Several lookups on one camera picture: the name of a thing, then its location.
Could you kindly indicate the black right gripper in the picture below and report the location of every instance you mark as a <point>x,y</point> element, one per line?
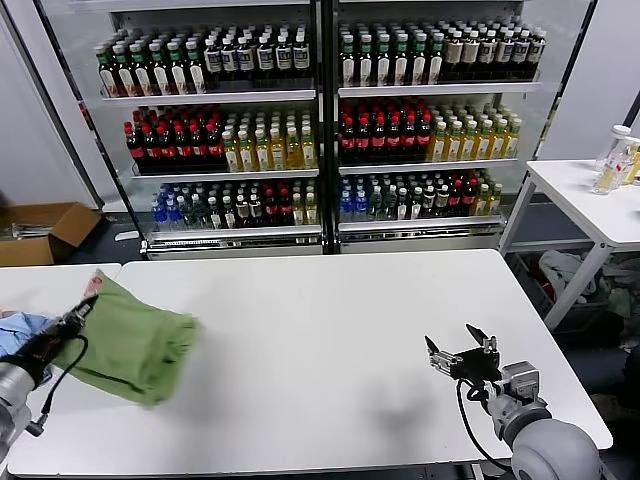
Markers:
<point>475,365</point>

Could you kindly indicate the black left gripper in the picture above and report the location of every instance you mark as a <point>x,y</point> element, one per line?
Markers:
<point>45,350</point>

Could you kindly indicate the green polo shirt red print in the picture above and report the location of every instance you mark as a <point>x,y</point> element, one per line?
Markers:
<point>135,345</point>

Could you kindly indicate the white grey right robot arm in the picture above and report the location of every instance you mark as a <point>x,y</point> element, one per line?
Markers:
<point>550,450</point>

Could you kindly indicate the crumpled light blue garment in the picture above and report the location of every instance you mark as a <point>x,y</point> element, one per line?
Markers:
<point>20,327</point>

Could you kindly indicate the open brown cardboard box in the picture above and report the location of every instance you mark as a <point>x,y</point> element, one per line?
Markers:
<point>70,225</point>

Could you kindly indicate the small white floor object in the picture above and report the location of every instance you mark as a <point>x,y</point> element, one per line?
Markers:
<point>126,235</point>

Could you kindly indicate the grey metal bars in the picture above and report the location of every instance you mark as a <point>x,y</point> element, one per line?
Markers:
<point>30,231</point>

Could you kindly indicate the red fabric item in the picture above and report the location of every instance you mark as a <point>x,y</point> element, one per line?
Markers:
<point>545,287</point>

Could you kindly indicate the black storage crate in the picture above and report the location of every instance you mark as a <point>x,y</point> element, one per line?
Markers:
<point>585,322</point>

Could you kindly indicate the blue water bottle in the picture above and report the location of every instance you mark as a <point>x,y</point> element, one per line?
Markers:
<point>159,217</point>
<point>346,210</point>
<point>173,216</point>
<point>360,210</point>

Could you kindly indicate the white shelving unit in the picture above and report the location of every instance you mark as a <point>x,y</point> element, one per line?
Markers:
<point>420,239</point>

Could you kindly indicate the grey white garment pile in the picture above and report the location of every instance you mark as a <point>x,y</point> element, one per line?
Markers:
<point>565,272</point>

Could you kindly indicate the white cooler shelf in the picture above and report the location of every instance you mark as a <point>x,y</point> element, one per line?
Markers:
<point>440,90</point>
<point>235,233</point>
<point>225,176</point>
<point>420,225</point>
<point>425,167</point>
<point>210,97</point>

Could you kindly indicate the small yellow drink bottle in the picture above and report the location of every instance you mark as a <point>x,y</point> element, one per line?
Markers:
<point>482,203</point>
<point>298,212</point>
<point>495,202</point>
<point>311,211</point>

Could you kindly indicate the small red cap cola bottle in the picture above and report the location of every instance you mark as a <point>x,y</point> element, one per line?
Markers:
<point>455,202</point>
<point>469,201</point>
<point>270,211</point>
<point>285,211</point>

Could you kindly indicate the dark drink bottle white cap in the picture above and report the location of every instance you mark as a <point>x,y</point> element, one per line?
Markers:
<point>242,214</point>
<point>402,208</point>
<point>415,207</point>
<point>428,205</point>
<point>214,216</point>
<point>255,213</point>
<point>229,215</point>
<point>441,204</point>

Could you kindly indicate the glass front beverage cooler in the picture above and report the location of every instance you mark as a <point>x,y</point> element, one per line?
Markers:
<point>230,246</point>

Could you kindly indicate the teal grey garment pile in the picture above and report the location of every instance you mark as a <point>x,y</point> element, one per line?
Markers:
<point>622,295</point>

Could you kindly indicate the white side table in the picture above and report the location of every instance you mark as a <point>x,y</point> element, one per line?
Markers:
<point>575,200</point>

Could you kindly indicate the green cap white label bottle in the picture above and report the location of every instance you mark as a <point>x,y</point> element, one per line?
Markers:
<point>435,63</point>
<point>141,75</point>
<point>107,77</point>
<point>348,65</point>
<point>383,65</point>
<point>418,64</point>
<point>365,65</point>
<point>400,65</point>
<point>177,73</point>
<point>195,72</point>
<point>159,74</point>
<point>124,76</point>

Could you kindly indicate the yellow liquid bottle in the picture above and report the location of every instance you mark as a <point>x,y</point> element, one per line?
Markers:
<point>635,162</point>

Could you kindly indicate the dark bottle blue white label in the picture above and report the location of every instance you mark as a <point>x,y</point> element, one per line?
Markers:
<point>282,58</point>
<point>520,52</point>
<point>300,57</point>
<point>245,60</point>
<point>486,53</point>
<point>212,62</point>
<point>264,59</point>
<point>536,51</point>
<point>503,52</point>
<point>228,61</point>

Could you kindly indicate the dark bottle beige label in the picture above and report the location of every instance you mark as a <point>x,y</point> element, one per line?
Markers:
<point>469,54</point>
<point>452,54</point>

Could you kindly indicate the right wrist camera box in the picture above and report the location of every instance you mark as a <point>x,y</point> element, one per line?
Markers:
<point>522,380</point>

